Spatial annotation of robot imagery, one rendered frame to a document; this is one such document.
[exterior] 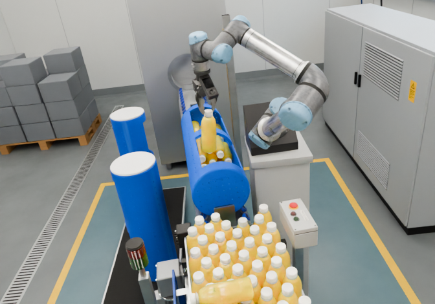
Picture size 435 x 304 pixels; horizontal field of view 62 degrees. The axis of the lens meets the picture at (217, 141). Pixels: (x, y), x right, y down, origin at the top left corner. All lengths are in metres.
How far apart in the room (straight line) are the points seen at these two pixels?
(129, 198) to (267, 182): 0.85
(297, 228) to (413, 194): 1.63
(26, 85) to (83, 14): 2.14
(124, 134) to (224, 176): 1.47
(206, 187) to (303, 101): 0.67
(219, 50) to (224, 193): 0.70
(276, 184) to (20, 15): 6.00
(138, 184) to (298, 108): 1.21
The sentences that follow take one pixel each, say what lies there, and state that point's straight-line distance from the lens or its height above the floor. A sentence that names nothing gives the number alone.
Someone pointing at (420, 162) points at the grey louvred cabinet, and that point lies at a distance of 2.88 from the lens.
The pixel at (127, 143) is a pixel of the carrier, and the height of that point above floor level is 0.83.
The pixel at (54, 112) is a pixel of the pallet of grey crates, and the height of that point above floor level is 0.52.
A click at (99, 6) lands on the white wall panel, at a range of 6.76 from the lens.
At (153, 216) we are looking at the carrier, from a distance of 2.35.
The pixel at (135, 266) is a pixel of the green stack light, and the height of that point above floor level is 1.18.
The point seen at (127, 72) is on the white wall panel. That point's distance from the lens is 6.90.
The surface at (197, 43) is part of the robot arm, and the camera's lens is 1.47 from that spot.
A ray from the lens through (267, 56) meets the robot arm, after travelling 1.43.
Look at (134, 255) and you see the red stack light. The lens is 1.32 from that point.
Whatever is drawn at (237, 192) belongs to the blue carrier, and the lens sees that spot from 1.77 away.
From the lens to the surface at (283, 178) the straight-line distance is 1.95.
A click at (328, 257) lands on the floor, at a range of 2.97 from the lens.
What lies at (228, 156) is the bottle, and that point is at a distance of 2.07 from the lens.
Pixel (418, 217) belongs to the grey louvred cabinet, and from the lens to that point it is 3.19.
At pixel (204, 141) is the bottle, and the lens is 1.66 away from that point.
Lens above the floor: 2.11
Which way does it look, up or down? 27 degrees down
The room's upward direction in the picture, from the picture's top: 7 degrees counter-clockwise
